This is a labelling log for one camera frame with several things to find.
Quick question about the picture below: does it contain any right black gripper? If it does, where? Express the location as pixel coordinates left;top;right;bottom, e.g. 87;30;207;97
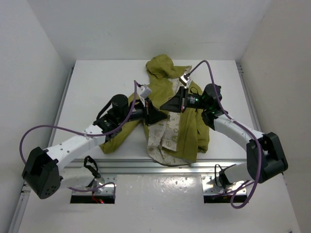
160;86;208;114

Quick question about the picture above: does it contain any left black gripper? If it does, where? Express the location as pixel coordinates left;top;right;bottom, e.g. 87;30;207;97
118;96;167;126

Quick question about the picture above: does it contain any olive green hooded jacket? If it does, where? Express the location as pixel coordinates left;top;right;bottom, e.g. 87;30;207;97
100;53;210;168

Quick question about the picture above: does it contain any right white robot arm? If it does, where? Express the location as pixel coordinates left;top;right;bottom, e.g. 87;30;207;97
160;84;288;188

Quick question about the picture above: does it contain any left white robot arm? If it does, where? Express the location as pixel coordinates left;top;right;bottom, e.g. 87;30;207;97
22;94;168;200

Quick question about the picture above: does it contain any white front cover panel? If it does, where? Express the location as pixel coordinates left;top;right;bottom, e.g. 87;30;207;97
19;175;300;233

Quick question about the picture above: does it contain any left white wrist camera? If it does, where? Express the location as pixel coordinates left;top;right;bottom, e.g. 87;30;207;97
138;84;152;99

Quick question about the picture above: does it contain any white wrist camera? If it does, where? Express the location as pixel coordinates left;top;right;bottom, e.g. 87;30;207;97
179;73;192;87
138;84;152;99

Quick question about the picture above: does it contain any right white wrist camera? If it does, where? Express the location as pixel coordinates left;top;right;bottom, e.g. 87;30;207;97
179;73;192;87

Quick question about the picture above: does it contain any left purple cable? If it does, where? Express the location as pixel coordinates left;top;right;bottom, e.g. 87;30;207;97
19;80;144;195

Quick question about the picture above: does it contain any purple cable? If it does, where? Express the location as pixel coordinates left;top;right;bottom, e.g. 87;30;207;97
19;80;144;195
188;60;262;209

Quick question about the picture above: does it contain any aluminium frame rail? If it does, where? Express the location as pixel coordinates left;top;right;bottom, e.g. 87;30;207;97
92;159;253;174

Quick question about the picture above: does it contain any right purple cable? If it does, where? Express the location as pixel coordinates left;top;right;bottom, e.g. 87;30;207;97
188;60;262;209

